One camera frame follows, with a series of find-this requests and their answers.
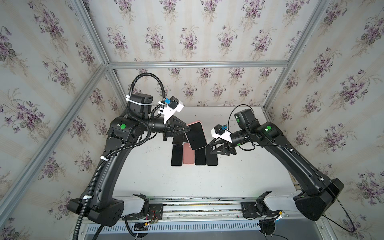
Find black phone pink edge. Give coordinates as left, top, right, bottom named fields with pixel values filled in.
left=186, top=121, right=207, bottom=150

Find black phone case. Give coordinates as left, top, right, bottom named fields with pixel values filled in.
left=205, top=146, right=219, bottom=166

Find black pad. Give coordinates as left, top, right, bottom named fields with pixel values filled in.
left=195, top=148, right=207, bottom=166

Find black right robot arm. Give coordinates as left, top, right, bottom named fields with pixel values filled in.
left=209, top=109, right=345, bottom=221

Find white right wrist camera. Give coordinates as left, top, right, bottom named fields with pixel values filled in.
left=211, top=124, right=233, bottom=143

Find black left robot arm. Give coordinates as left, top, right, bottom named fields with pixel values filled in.
left=68, top=94, right=190, bottom=230

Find pink phone case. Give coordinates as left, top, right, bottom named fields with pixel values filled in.
left=183, top=143, right=195, bottom=165

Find aluminium frame top bar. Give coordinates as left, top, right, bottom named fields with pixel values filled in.
left=107, top=61, right=289, bottom=69

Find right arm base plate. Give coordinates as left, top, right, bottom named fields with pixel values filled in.
left=241, top=202, right=282, bottom=219

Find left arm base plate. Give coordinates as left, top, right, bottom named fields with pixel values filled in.
left=122, top=204, right=164, bottom=221

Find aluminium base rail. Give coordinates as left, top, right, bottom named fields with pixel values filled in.
left=76, top=196, right=326, bottom=224

